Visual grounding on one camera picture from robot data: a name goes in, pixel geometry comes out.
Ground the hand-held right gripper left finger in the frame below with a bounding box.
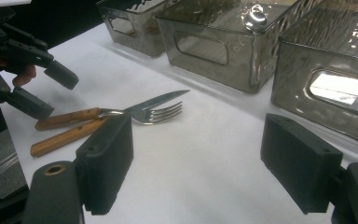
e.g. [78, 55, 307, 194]
[74, 113, 134, 217]

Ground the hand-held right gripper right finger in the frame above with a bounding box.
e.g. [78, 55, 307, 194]
[259, 113, 344, 216]

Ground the wooden-handled fork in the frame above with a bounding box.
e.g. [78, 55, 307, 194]
[34, 101, 184, 132]

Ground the wooden-handled knife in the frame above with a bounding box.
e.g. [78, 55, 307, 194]
[30, 90, 191, 158]

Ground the smoky clear plastic bin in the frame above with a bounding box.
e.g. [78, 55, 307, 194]
[270, 0, 358, 149]
[155, 0, 299, 94]
[95, 0, 169, 59]

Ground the dark curtain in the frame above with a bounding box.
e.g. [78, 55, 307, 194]
[12, 0, 105, 49]

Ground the white table sheet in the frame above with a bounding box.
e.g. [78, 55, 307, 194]
[0, 22, 358, 224]

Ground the metal floor rail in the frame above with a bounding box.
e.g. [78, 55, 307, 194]
[0, 152, 21, 188]

